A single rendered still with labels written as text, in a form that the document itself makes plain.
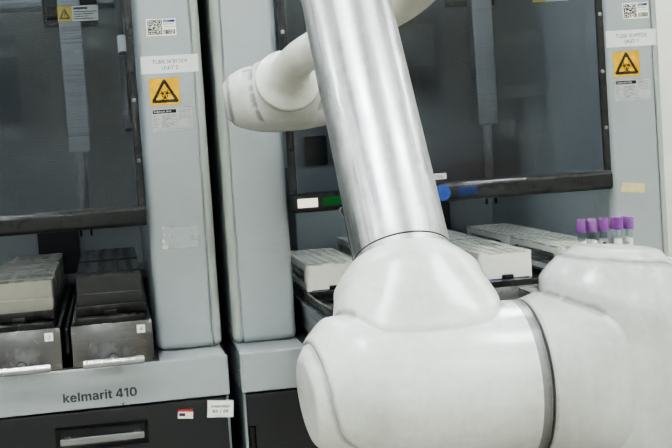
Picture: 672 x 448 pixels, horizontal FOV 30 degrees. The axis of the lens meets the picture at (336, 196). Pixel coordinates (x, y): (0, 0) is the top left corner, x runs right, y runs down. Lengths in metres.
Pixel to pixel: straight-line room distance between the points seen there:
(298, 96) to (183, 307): 0.50
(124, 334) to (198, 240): 0.22
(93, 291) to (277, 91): 0.52
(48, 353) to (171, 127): 0.44
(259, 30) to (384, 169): 1.01
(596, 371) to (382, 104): 0.35
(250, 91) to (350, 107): 0.67
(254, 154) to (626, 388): 1.18
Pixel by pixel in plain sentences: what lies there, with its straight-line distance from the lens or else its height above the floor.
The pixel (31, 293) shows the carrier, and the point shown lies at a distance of 2.23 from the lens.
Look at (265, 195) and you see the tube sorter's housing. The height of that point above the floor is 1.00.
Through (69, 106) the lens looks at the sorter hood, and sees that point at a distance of 2.21.
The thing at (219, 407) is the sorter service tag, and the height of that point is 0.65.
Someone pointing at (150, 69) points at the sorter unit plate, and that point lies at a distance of 2.23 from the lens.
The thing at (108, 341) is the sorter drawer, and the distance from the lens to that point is 2.16.
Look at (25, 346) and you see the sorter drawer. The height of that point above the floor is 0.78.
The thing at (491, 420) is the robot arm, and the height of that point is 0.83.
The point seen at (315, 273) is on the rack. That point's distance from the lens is 2.28.
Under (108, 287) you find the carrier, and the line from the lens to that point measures 2.22.
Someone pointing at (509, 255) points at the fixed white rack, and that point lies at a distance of 2.29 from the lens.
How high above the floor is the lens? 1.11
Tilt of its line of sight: 3 degrees down
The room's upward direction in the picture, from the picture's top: 4 degrees counter-clockwise
